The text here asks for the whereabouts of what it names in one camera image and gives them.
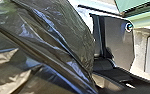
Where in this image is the dark translucent trash bag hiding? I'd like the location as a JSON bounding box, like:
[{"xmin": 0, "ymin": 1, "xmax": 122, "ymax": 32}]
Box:
[{"xmin": 0, "ymin": 0, "xmax": 99, "ymax": 94}]

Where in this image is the green framed glass door wall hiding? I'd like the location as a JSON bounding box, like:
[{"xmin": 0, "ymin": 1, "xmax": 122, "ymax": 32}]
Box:
[{"xmin": 114, "ymin": 0, "xmax": 150, "ymax": 18}]

